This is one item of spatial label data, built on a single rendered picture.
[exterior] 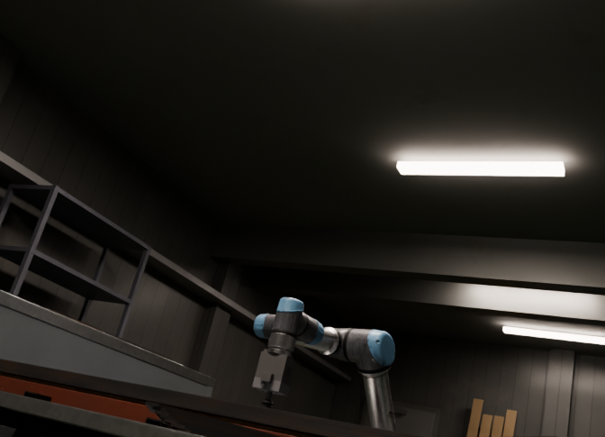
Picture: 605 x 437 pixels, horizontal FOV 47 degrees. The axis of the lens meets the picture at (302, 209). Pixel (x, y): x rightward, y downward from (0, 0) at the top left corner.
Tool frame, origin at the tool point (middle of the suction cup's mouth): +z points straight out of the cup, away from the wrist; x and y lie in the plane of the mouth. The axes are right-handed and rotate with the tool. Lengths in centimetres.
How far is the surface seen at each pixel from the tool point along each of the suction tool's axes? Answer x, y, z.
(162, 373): 53, -74, -11
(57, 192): 160, -282, -132
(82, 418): -69, -2, 15
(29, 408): -67, -18, 16
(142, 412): -35.4, -14.0, 9.9
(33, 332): -9, -83, -8
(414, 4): 108, -25, -232
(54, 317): -4, -82, -15
